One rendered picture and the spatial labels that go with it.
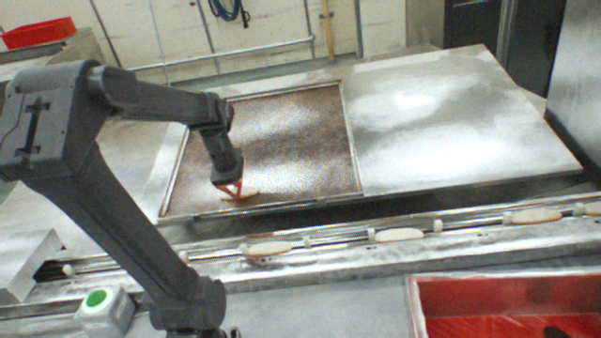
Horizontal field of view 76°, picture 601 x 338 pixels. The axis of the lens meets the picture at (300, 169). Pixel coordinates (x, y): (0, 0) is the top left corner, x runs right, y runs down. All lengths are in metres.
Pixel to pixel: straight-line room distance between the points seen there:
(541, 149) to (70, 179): 0.95
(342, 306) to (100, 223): 0.48
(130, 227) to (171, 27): 4.22
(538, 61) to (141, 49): 3.84
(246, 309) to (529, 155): 0.72
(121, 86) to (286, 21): 4.00
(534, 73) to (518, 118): 1.65
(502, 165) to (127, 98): 0.81
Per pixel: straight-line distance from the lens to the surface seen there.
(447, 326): 0.76
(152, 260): 0.54
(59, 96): 0.44
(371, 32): 4.20
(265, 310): 0.81
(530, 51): 2.71
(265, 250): 0.86
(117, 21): 4.85
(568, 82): 1.09
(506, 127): 1.11
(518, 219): 0.91
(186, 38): 4.64
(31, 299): 1.05
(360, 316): 0.77
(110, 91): 0.45
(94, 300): 0.87
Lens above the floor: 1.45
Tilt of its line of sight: 33 degrees down
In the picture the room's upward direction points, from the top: 12 degrees counter-clockwise
